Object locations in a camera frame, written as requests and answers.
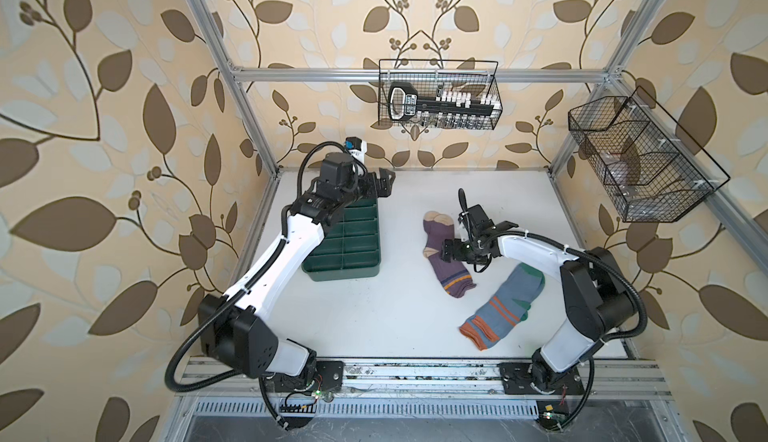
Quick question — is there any green divided tray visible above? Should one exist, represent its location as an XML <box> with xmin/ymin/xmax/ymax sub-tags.
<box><xmin>302</xmin><ymin>200</ymin><xmax>381</xmax><ymax>282</ymax></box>

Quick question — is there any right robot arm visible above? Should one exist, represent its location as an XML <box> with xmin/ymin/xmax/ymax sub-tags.
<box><xmin>440</xmin><ymin>191</ymin><xmax>648</xmax><ymax>394</ymax></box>

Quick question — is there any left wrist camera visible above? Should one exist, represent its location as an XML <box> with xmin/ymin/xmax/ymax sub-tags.
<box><xmin>345</xmin><ymin>137</ymin><xmax>367</xmax><ymax>164</ymax></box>

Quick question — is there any purple sock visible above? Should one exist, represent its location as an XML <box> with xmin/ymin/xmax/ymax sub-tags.
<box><xmin>423</xmin><ymin>211</ymin><xmax>476</xmax><ymax>299</ymax></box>

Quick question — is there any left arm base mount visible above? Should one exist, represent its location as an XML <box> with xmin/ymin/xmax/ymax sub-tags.
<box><xmin>265</xmin><ymin>359</ymin><xmax>345</xmax><ymax>393</ymax></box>

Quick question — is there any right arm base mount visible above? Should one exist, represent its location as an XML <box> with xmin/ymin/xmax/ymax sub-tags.
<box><xmin>498</xmin><ymin>361</ymin><xmax>585</xmax><ymax>396</ymax></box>

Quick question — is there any black tool rack in basket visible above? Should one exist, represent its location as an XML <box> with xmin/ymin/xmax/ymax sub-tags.
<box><xmin>384</xmin><ymin>82</ymin><xmax>502</xmax><ymax>123</ymax></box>

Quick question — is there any aluminium front rail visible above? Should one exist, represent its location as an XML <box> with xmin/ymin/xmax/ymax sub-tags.
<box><xmin>176</xmin><ymin>357</ymin><xmax>673</xmax><ymax>399</ymax></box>

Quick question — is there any blue striped sock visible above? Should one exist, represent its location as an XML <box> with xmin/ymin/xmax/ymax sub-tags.
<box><xmin>458</xmin><ymin>263</ymin><xmax>546</xmax><ymax>351</ymax></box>

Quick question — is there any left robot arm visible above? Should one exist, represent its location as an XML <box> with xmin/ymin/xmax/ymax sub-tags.
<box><xmin>164</xmin><ymin>151</ymin><xmax>396</xmax><ymax>393</ymax></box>

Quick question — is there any back wire basket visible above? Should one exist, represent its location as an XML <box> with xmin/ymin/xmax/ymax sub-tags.
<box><xmin>377</xmin><ymin>58</ymin><xmax>503</xmax><ymax>131</ymax></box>

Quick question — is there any side wire basket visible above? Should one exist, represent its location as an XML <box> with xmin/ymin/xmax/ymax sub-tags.
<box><xmin>568</xmin><ymin>86</ymin><xmax>731</xmax><ymax>223</ymax></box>

